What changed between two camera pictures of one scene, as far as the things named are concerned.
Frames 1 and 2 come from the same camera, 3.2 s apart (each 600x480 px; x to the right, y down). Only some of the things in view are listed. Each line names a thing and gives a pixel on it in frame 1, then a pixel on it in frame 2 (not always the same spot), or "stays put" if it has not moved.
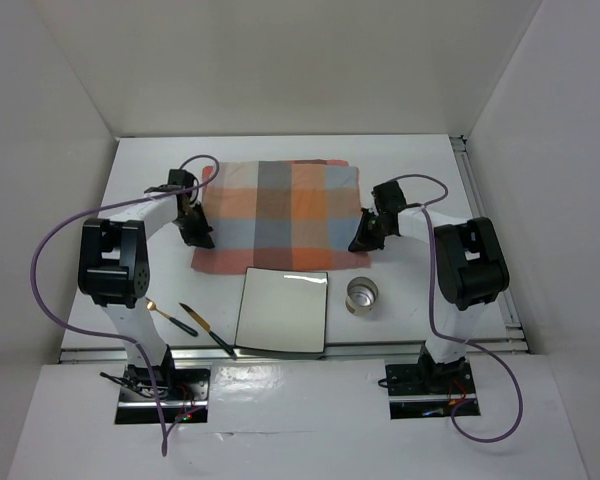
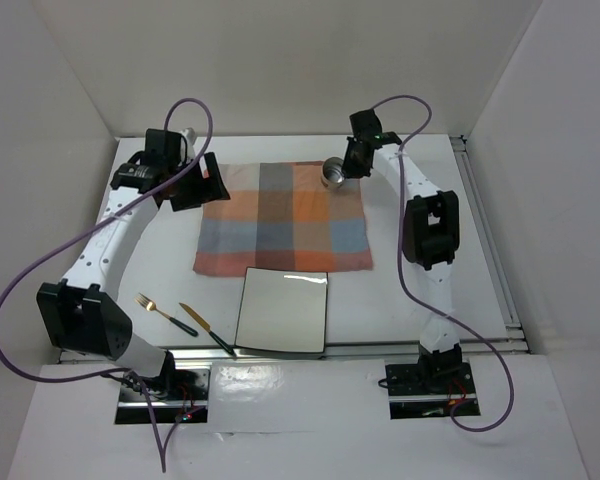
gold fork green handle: x=151 y=306 stays put
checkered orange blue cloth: x=278 y=216 stays put
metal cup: x=362 y=296 to x=332 y=171
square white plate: x=281 y=309 stays put
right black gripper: x=363 y=242 to x=351 y=170
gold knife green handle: x=205 y=325 stays put
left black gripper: x=200 y=237 to x=203 y=187
